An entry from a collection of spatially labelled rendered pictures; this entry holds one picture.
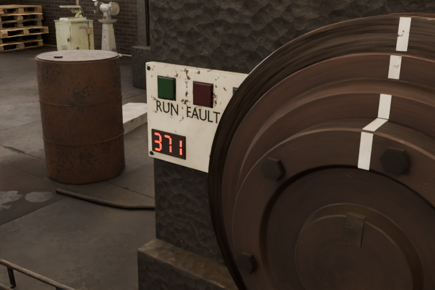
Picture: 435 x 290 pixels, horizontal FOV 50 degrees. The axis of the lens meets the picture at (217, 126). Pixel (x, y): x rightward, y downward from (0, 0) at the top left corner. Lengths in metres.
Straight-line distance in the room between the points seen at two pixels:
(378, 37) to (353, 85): 0.06
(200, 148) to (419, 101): 0.45
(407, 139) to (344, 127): 0.06
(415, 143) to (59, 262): 2.33
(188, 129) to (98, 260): 1.83
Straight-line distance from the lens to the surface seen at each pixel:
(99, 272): 2.50
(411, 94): 0.47
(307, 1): 0.70
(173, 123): 0.84
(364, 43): 0.51
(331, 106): 0.49
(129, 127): 4.59
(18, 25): 10.82
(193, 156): 0.83
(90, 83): 3.27
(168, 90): 0.83
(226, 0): 0.77
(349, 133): 0.44
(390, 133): 0.44
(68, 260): 2.63
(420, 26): 0.50
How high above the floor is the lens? 1.38
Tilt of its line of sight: 17 degrees down
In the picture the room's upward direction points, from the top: 1 degrees clockwise
